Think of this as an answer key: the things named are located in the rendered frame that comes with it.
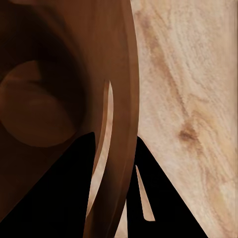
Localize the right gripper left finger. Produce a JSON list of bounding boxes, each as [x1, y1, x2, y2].
[[0, 132, 96, 238]]

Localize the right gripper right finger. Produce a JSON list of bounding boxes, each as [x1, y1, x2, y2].
[[126, 136, 208, 238]]

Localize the trash can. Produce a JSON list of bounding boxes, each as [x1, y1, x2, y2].
[[0, 0, 140, 238]]

